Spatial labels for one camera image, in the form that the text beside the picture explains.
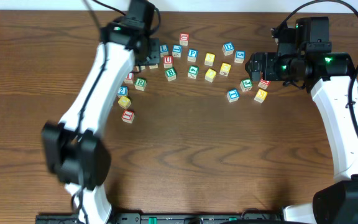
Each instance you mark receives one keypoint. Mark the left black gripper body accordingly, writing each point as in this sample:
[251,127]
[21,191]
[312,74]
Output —
[151,51]

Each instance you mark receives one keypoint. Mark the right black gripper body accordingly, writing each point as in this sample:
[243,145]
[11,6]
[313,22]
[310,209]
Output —
[258,66]

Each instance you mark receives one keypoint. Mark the red u block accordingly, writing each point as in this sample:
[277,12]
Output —
[184,39]
[168,61]

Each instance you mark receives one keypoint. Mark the red i block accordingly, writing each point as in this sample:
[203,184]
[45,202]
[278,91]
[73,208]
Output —
[128,116]
[129,79]

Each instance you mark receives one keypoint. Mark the green R block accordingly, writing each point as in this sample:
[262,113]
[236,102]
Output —
[140,84]

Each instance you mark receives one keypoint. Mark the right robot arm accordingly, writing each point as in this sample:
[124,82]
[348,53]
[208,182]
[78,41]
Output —
[305,55]

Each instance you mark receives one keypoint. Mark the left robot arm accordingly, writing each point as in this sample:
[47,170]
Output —
[73,147]

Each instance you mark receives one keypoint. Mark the green Z block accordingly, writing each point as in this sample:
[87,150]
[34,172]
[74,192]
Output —
[153,66]

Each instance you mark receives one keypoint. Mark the blue l block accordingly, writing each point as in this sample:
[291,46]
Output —
[164,51]
[176,51]

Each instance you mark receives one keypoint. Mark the red M block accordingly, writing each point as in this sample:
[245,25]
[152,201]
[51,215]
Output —
[263,84]

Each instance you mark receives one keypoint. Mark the blue 5 block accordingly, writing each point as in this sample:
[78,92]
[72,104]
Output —
[239,56]

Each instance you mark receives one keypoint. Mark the green J block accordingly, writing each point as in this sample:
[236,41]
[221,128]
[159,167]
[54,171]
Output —
[246,85]

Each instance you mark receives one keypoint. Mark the yellow K block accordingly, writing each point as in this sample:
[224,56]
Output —
[260,96]

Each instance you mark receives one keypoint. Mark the green B block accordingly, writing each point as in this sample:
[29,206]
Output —
[170,74]

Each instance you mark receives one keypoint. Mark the yellow G block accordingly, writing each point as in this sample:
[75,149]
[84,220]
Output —
[225,69]

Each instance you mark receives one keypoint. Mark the blue D block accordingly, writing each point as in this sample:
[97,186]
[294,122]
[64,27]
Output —
[228,48]

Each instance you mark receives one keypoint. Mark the red U block top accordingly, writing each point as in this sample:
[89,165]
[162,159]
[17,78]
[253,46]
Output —
[184,39]

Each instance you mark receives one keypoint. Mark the blue P block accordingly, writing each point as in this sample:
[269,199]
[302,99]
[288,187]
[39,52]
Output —
[192,55]

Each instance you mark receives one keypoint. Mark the blue 2 block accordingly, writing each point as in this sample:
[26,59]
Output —
[123,91]

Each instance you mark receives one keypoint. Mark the green 4 block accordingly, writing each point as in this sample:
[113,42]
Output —
[193,72]

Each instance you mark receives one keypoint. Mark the yellow o block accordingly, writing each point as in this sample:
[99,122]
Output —
[210,75]
[124,102]

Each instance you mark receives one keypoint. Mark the yellow S block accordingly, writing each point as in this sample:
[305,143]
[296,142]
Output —
[209,59]

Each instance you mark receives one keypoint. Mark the yellow O block left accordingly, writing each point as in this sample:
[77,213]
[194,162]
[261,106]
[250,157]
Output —
[124,102]

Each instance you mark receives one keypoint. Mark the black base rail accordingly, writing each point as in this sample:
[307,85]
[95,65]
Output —
[251,215]

